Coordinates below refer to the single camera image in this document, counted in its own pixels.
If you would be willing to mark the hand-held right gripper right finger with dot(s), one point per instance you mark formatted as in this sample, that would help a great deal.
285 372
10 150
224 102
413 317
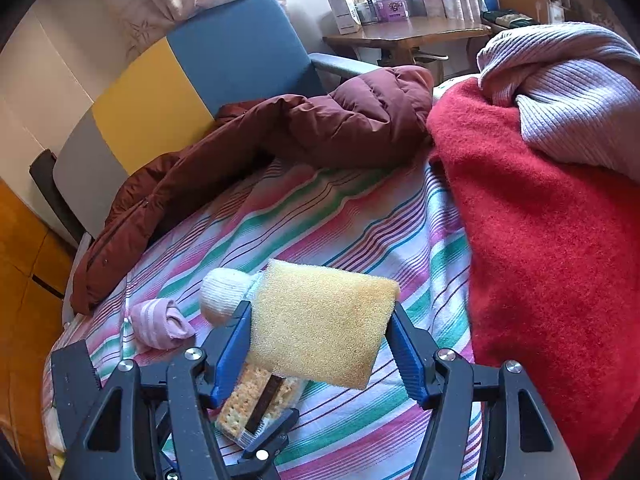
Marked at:
407 355

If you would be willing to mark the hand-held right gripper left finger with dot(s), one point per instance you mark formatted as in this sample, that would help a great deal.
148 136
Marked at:
230 355

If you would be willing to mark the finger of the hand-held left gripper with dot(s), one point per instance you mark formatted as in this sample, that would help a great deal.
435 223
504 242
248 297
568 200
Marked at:
270 440

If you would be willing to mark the cracker packet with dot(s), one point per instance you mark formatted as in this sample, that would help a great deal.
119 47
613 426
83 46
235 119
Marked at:
240 405

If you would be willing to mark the medium yellow sponge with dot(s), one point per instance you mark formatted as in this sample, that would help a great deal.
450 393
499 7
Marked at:
315 325

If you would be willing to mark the white rolled sock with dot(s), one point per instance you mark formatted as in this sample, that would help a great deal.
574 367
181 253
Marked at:
220 292

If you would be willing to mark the pink striped sock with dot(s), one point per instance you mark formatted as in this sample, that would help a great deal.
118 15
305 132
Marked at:
160 325

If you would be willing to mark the orange wooden cabinet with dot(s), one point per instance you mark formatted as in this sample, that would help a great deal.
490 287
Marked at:
25 310

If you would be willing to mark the striped bed sheet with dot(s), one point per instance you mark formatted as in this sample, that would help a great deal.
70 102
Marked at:
350 210

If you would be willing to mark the red fleece blanket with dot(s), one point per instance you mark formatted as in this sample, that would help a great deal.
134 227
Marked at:
540 260

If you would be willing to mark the maroon down jacket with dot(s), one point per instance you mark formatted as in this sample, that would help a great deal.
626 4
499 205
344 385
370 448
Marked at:
300 130

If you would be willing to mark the grey yellow blue chair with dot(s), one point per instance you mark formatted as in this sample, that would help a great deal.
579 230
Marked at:
150 105

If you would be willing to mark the lilac knit sweater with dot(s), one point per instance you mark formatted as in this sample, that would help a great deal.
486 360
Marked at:
575 85

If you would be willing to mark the wooden table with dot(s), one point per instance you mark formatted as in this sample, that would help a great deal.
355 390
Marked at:
415 32

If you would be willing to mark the purple box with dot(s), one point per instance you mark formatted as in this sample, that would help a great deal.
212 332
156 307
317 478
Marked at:
392 8

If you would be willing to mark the small packets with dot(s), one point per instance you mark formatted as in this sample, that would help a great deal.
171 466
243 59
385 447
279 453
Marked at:
364 10

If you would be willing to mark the white carton box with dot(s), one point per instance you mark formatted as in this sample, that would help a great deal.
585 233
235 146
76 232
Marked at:
342 10

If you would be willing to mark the cardboard box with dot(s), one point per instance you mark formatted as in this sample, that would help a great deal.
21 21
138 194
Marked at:
525 5

